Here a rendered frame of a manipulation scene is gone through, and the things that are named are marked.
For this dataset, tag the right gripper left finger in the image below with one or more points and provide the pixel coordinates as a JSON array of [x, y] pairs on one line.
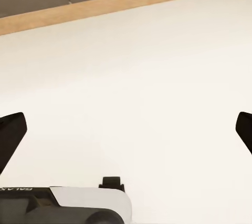
[[13, 128]]

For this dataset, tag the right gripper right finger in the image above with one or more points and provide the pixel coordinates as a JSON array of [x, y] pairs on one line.
[[244, 128]]

